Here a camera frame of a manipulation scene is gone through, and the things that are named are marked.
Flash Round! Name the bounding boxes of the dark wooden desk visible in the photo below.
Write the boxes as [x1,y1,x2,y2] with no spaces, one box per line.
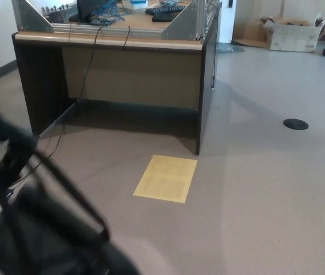
[10,1,223,155]

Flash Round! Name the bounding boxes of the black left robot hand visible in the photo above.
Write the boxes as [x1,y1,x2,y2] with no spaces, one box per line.
[0,110,40,198]

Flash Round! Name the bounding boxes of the blue cable bundle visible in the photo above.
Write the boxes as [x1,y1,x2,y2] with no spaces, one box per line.
[89,0,129,25]

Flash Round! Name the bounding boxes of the black cable on desk side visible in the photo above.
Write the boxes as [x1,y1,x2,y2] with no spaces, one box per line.
[208,1,219,90]

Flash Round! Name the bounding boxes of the short black keyboard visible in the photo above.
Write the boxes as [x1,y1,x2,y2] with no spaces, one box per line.
[152,13,177,22]

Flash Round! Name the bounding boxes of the yellow paper sheet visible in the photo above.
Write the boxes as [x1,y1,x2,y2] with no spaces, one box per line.
[133,154,199,204]

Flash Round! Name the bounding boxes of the long black keyboard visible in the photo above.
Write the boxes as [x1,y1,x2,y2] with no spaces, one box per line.
[145,4,186,15]

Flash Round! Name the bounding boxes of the open cardboard box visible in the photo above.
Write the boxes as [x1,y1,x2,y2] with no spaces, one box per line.
[261,15,325,53]

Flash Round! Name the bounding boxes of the black lunch bag with straps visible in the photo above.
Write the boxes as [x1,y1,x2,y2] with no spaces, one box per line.
[0,137,140,275]

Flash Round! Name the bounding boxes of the black monitor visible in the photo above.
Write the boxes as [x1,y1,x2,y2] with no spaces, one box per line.
[68,0,109,23]

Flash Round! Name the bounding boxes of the row of black connectors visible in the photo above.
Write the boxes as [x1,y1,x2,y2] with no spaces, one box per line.
[41,4,79,23]

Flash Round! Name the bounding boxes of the black round floor cover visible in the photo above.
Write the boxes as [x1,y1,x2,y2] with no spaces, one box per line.
[283,118,309,130]

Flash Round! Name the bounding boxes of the aluminium profile frame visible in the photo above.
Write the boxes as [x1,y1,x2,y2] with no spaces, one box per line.
[11,0,219,44]

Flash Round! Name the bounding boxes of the long thin black desk cable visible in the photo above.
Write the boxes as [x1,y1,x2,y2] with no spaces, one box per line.
[38,26,105,161]

